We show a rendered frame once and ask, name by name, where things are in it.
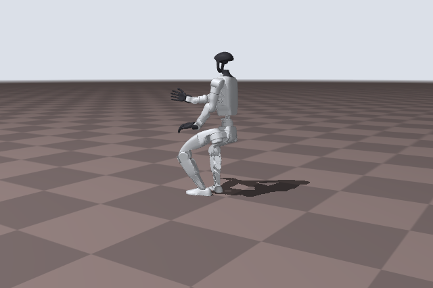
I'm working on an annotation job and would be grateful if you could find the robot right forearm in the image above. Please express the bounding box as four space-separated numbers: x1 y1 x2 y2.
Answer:
186 94 209 104

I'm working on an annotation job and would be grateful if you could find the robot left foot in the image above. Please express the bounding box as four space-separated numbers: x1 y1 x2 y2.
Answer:
186 187 212 196

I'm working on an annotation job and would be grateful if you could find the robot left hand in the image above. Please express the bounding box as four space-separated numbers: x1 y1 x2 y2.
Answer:
178 122 198 133

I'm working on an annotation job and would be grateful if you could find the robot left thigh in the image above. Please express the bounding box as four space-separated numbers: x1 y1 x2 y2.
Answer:
179 128 227 159

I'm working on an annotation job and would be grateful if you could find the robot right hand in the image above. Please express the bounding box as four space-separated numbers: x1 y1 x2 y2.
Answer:
171 88 192 103

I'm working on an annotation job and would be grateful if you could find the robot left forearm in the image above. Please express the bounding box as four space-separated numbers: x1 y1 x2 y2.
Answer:
194 103 210 130

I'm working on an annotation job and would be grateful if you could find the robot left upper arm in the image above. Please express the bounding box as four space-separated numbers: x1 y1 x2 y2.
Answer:
208 78 225 113

